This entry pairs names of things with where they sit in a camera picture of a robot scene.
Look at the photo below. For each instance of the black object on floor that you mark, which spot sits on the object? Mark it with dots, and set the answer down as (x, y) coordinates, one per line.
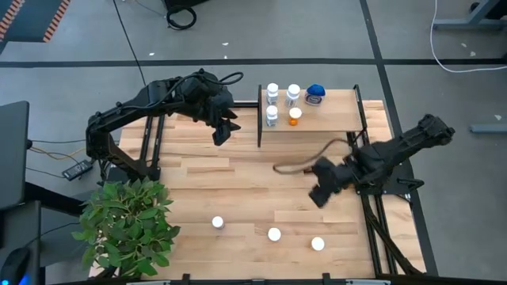
(186, 2)

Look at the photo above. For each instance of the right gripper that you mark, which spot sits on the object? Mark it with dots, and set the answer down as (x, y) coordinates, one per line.
(334, 172)

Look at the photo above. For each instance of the wooden shelf black metal frame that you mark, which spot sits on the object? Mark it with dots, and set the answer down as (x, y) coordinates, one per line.
(340, 115)

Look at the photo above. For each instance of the black computer mouse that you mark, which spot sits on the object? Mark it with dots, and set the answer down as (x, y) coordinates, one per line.
(14, 265)

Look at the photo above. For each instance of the dark mat with hazard stripes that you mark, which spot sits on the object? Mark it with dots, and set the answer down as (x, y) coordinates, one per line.
(31, 20)

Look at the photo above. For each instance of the grey metal foot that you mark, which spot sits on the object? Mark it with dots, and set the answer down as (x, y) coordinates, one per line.
(489, 128)

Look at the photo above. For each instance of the blue lidded jar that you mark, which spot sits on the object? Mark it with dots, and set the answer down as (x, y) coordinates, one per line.
(315, 93)

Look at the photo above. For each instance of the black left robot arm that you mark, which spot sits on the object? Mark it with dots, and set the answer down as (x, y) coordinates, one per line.
(119, 115)

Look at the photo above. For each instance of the green potted plant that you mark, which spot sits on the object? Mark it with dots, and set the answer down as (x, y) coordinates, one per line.
(126, 225)

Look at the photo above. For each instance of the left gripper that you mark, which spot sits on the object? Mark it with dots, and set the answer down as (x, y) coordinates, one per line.
(210, 99)

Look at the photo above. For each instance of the pink medicine bottle white cap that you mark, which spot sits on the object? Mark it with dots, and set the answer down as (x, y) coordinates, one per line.
(218, 222)

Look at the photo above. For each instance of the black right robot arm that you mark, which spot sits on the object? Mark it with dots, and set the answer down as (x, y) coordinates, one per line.
(416, 138)

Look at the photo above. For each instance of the grey table leg frame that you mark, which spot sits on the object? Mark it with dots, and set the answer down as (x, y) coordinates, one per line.
(467, 24)

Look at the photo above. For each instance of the dark side desk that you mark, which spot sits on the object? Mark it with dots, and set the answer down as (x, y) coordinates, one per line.
(24, 229)

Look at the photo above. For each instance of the black power adapter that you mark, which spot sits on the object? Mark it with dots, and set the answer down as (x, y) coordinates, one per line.
(77, 170)

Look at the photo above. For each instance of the dark flat monitor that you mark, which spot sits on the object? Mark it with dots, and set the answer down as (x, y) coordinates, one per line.
(14, 158)

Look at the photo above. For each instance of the black table edge frame bar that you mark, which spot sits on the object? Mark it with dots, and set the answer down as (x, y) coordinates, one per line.
(435, 279)

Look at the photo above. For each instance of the orange pill bottle white cap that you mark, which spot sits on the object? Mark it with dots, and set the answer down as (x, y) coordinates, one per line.
(274, 234)
(318, 244)
(295, 115)

